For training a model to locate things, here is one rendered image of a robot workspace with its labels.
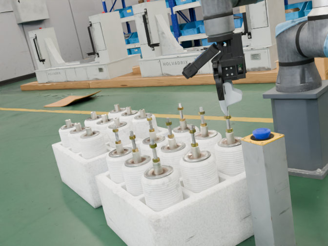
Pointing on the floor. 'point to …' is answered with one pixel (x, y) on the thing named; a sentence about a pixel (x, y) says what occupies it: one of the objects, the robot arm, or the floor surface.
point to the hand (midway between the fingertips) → (223, 110)
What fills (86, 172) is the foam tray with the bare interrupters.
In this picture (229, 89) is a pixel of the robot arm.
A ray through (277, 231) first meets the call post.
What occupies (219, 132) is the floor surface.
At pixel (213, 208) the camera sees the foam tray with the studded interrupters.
